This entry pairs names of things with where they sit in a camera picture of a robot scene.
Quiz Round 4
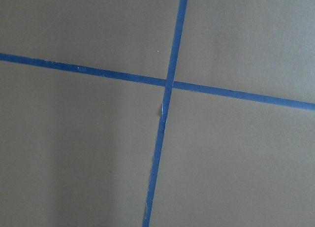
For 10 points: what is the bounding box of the blue tape line crosswise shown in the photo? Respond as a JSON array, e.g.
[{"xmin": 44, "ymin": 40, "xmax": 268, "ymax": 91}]
[{"xmin": 0, "ymin": 53, "xmax": 315, "ymax": 111}]

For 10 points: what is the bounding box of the blue tape line lengthwise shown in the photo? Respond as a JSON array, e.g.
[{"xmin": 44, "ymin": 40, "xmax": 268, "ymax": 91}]
[{"xmin": 142, "ymin": 0, "xmax": 188, "ymax": 227}]

